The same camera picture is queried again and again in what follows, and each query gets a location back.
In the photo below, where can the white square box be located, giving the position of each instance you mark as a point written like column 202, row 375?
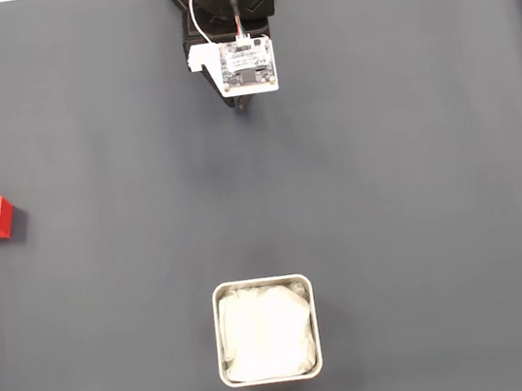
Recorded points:
column 217, row 340

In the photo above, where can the grey table mat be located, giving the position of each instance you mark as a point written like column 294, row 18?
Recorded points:
column 384, row 162

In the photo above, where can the white tissue paper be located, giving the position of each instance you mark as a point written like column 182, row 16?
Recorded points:
column 267, row 332

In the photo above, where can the camera board on white mount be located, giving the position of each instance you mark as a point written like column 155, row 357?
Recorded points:
column 246, row 65

